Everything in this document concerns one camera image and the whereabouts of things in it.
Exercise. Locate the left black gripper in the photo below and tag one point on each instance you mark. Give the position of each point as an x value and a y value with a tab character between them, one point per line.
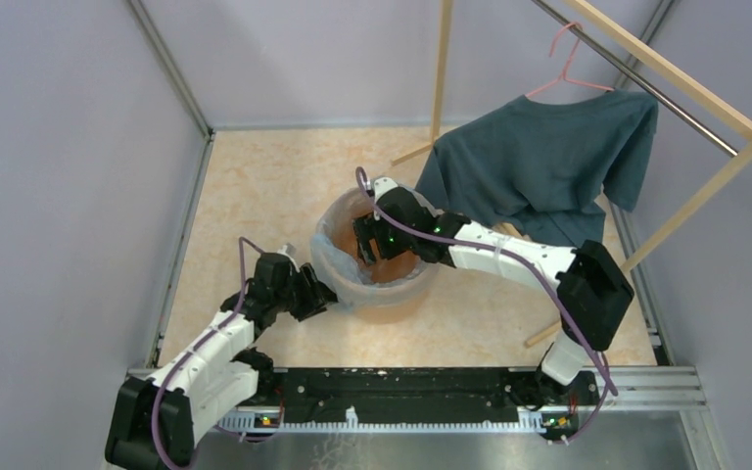
316	294

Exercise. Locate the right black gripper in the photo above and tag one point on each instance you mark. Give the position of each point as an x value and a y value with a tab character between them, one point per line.
367	228

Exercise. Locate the blue plastic trash bag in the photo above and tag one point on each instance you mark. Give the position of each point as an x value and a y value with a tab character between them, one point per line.
343	279

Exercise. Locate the orange trash bin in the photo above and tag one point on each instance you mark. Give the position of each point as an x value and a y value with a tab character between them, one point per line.
382	279

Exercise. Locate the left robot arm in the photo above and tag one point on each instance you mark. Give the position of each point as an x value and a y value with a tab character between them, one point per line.
159	420

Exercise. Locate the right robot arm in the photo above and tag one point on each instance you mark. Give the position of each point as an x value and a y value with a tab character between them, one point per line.
590	291

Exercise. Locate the teal t-shirt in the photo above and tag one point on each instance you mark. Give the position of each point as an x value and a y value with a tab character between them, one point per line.
541	167

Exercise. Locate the metal rack rod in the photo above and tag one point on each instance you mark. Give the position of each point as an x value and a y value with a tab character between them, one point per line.
640	53

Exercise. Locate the pink clothes hanger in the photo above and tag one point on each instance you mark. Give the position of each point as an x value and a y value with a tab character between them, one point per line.
563	76

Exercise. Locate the wooden clothes rack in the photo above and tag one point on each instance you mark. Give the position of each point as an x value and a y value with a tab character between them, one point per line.
702	275

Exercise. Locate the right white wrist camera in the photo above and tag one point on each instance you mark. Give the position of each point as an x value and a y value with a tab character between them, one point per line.
382	186

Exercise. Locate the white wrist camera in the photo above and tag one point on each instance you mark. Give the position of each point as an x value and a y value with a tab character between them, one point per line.
288	250
382	186

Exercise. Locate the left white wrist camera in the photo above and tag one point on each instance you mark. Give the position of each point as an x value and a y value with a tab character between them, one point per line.
288	250

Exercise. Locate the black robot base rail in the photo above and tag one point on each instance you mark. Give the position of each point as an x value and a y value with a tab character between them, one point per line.
439	400

